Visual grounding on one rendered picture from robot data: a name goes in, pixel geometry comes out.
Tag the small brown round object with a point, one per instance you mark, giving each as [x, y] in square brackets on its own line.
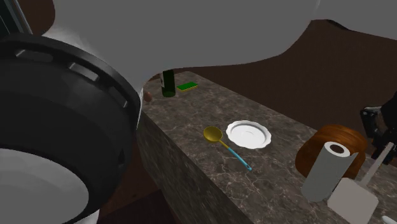
[148, 96]

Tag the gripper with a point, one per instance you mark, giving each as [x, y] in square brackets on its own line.
[386, 124]

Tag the white plate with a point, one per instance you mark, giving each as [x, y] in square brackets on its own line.
[248, 134]

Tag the green and yellow sponge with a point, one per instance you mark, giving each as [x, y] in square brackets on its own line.
[187, 86]

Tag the dark green bottle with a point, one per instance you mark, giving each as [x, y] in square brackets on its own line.
[169, 83]

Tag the grey spatula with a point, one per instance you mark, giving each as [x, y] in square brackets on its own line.
[353, 201]

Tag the small white rounded object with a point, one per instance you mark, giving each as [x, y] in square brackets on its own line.
[390, 220]

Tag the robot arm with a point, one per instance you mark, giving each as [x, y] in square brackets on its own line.
[217, 31]

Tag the grey paper towel roll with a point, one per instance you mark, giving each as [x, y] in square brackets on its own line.
[325, 173]

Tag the brown wooden round container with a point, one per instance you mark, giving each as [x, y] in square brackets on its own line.
[338, 136]

